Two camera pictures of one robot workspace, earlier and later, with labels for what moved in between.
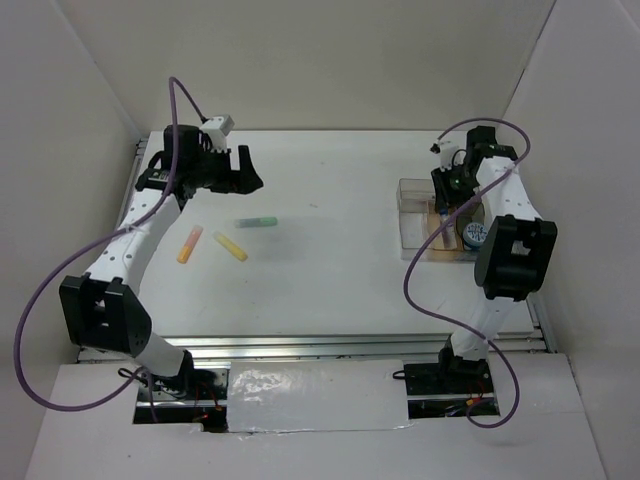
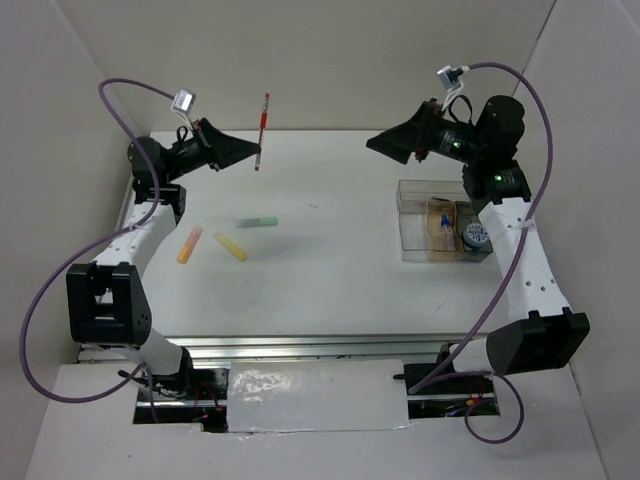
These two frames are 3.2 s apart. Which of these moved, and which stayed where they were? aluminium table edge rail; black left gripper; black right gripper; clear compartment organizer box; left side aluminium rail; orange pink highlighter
Moved: black left gripper; black right gripper
Stayed: orange pink highlighter; left side aluminium rail; clear compartment organizer box; aluminium table edge rail
